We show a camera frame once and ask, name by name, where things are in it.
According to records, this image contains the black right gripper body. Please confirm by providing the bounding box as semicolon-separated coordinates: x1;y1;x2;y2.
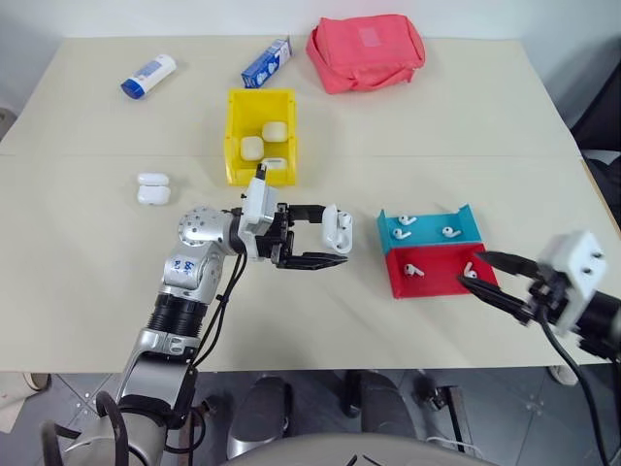
516;269;569;329

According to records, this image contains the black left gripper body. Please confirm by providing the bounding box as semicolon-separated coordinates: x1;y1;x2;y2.
261;202;298;269

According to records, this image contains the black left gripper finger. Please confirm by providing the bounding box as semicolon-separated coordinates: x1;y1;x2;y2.
285;203;337;227
273;250;350;272

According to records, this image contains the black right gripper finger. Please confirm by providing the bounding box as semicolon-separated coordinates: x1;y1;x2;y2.
457;274;529;320
474;250;540;281

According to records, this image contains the yellow plastic bin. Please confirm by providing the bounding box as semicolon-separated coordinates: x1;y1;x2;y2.
223;86;299;187

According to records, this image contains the red plastic tray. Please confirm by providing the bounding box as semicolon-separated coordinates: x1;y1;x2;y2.
384;242;502;299

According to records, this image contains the white table foot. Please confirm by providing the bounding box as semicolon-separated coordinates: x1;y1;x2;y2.
546;365;579;387
20;372;52;392

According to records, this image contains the blue plastic tray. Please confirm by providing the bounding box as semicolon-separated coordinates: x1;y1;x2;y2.
376;203;485;253

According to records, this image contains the blue white milk carton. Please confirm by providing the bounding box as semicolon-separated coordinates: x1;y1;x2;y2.
240;37;294;90

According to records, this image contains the dark rounded robot leg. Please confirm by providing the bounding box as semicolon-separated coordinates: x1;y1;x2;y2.
343;370;419;439
226;376;295;461

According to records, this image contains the black chair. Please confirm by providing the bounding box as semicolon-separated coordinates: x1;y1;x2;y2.
568;46;621;205

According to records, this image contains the pink fabric bag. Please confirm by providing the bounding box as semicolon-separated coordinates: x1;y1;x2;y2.
305;14;427;95

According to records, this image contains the white tube with blue cap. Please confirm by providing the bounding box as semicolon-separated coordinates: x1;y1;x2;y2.
119;53;178;102

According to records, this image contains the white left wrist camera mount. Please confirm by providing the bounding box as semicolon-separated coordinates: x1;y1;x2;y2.
241;163;281;264

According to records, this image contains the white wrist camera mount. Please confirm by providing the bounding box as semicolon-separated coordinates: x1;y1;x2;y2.
241;163;281;264
537;229;607;337

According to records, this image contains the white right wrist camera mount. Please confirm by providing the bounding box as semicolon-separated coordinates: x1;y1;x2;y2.
537;229;607;337

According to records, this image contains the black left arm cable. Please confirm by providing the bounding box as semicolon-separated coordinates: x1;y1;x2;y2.
41;250;252;466

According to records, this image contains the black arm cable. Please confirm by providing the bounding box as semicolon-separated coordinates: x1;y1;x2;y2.
41;250;252;466
539;310;613;466

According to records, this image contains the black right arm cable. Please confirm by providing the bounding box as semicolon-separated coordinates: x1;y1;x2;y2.
539;310;613;466

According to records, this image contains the black metal stand frame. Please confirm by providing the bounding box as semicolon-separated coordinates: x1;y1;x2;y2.
425;384;474;458

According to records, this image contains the white floor cable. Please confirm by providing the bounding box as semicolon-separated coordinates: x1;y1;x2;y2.
425;433;475;451

